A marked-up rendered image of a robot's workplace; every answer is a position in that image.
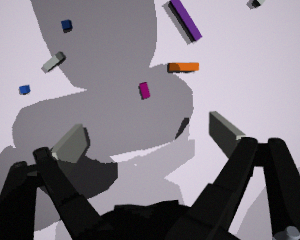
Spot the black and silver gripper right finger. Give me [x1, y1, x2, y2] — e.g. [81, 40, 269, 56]
[165, 111, 300, 240]

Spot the grey rectangular block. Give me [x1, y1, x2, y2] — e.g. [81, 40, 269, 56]
[253, 0, 265, 7]
[43, 52, 66, 71]

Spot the dark brown rod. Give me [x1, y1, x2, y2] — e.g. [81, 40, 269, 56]
[168, 63, 199, 71]

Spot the small blue block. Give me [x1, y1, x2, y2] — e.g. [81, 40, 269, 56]
[19, 85, 31, 94]
[61, 20, 73, 30]

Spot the magenta rod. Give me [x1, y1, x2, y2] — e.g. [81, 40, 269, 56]
[139, 82, 150, 99]

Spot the purple rod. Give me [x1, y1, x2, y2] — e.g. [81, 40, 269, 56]
[169, 0, 202, 42]

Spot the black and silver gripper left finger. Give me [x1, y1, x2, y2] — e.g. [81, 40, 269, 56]
[0, 124, 122, 240]

